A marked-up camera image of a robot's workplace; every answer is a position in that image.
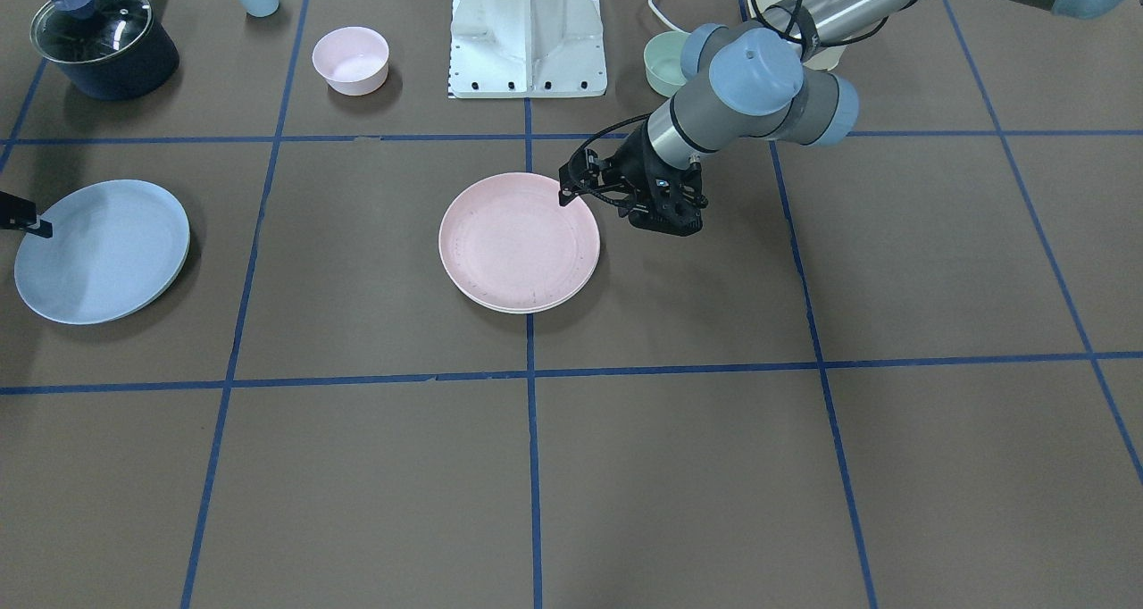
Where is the pink plate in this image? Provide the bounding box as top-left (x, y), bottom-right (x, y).
top-left (438, 173), bottom-right (601, 294)

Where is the cream plate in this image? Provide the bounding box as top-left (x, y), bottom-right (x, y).
top-left (458, 263), bottom-right (597, 313)

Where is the pink bowl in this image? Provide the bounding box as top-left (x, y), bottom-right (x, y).
top-left (311, 26), bottom-right (389, 96)

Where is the blue plate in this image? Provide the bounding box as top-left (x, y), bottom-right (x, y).
top-left (13, 181), bottom-right (189, 327)

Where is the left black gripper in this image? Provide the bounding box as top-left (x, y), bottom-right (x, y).
top-left (558, 120), bottom-right (709, 238)

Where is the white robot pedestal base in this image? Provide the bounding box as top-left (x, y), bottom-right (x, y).
top-left (446, 0), bottom-right (608, 99)

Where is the green bowl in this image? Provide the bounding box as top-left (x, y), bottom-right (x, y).
top-left (642, 30), bottom-right (689, 97)

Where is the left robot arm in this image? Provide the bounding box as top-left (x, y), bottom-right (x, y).
top-left (558, 0), bottom-right (1122, 238)

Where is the dark blue pot with lid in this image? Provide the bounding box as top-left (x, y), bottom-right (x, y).
top-left (29, 0), bottom-right (179, 101)

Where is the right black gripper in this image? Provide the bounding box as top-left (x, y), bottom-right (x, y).
top-left (1, 191), bottom-right (54, 238)

